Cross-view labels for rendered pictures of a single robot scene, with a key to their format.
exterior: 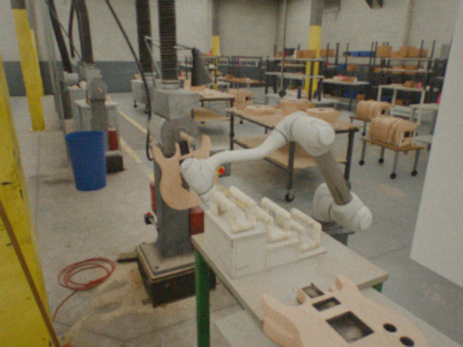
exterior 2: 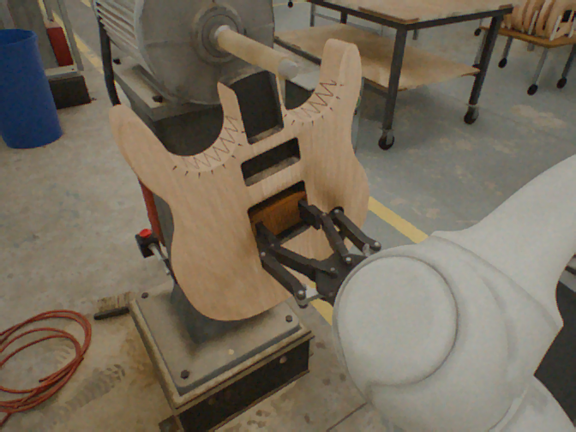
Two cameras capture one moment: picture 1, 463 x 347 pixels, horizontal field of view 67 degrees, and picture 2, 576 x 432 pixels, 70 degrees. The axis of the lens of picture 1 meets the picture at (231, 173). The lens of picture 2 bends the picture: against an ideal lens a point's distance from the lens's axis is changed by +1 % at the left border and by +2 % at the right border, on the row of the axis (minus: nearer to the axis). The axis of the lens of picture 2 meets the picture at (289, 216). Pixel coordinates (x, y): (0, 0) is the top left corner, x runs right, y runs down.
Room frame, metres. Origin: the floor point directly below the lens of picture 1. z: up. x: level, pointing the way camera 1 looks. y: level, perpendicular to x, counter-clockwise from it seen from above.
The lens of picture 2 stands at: (1.41, 0.28, 1.43)
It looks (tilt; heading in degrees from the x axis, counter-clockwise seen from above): 37 degrees down; 354
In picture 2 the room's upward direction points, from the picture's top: straight up
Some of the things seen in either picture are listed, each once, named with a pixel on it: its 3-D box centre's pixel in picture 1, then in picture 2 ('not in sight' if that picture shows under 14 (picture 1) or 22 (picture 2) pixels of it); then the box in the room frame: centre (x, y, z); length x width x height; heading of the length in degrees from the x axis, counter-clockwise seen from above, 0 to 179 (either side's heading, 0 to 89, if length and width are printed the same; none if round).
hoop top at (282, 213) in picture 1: (275, 208); not in sight; (1.35, -0.19, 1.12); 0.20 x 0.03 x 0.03; 26
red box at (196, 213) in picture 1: (193, 221); not in sight; (2.48, 0.29, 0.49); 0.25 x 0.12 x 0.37; 27
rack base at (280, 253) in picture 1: (265, 239); not in sight; (1.33, -0.15, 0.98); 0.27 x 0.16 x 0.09; 27
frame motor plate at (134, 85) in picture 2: (169, 146); (177, 76); (2.40, 0.44, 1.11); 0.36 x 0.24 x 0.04; 27
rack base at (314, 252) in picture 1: (295, 240); not in sight; (1.40, -0.29, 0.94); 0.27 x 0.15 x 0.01; 27
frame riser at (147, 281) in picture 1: (175, 267); (219, 336); (2.40, 0.44, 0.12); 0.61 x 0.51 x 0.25; 117
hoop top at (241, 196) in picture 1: (242, 196); not in sight; (1.28, -0.04, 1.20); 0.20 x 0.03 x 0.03; 26
